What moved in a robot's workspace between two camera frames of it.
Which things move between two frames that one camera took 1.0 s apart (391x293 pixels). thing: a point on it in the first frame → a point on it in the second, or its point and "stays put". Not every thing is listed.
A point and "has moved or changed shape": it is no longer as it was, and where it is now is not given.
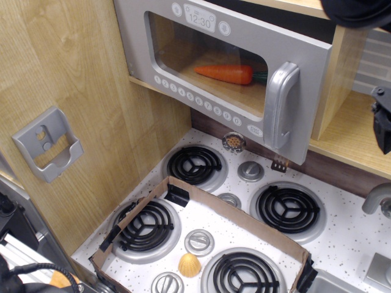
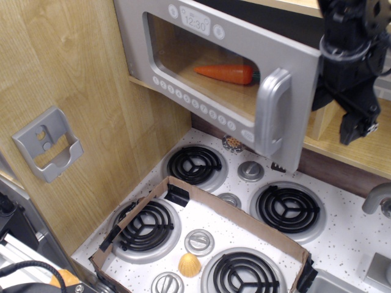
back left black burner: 193,165 stays put
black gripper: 382,121 → 349,68
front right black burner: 242,272 stays put
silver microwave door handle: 277,117 → 266,144
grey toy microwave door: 231,65 has moved or changed shape
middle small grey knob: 231,199 stays put
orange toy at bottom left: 60,280 stays put
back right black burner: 288,211 stays put
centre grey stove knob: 199,243 stays put
